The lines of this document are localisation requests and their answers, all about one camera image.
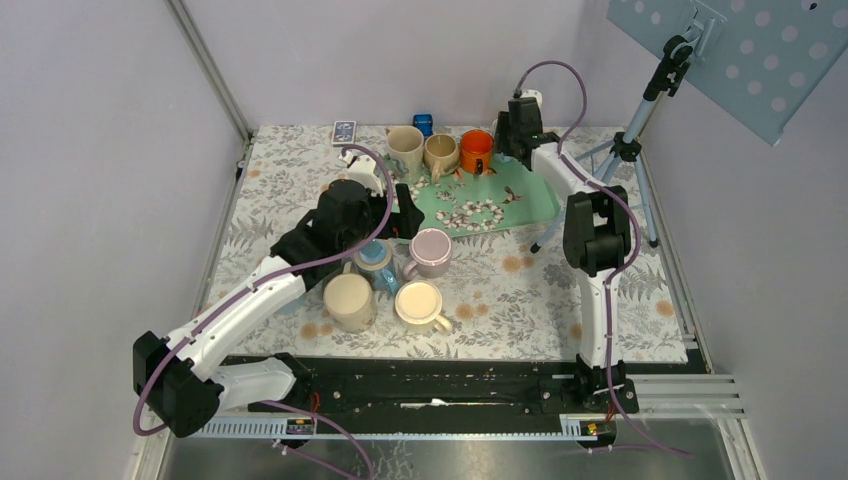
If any blue butterfly mug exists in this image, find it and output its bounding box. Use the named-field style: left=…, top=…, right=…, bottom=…
left=352, top=239, right=401, bottom=296

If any light blue tripod stand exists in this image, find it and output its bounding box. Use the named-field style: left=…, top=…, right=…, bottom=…
left=529, top=33, right=696, bottom=255

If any blue toy car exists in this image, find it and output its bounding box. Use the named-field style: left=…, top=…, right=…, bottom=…
left=412, top=113, right=434, bottom=138

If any floral tablecloth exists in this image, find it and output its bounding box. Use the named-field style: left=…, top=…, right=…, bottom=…
left=205, top=125, right=687, bottom=364

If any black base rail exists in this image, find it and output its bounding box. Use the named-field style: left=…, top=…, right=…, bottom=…
left=218, top=354, right=641, bottom=437

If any pale blue ribbed mug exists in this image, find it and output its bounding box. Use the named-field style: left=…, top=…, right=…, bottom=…
left=276, top=296, right=307, bottom=316

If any round beige glazed mug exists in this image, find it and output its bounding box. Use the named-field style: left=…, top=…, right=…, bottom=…
left=423, top=134, right=460, bottom=183

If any playing card box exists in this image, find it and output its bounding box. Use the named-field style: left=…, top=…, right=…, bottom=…
left=331, top=120, right=357, bottom=147

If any green floral bird tray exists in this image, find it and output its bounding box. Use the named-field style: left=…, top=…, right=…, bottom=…
left=408, top=160, right=560, bottom=238

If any blue dotted panel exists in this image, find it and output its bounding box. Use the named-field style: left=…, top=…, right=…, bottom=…
left=607, top=0, right=847, bottom=145

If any lilac mug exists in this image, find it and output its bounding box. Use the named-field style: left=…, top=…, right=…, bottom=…
left=402, top=228, right=453, bottom=280

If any beige cartoon print mug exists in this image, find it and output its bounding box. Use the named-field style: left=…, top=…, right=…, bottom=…
left=323, top=273, right=376, bottom=333

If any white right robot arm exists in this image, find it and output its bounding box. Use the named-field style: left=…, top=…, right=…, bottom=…
left=495, top=93, right=639, bottom=415

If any cream yellow mug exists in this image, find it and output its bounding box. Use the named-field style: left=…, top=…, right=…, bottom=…
left=394, top=280, right=453, bottom=335

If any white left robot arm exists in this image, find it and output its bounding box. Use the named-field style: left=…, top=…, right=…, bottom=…
left=132, top=179, right=425, bottom=438

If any white slotted cable duct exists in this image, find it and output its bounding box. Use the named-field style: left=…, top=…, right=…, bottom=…
left=189, top=415, right=598, bottom=442

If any beige seahorse print mug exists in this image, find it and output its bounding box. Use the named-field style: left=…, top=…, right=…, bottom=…
left=386, top=125, right=424, bottom=183

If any orange mug with black handle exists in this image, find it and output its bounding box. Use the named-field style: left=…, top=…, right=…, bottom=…
left=460, top=129, right=494, bottom=175

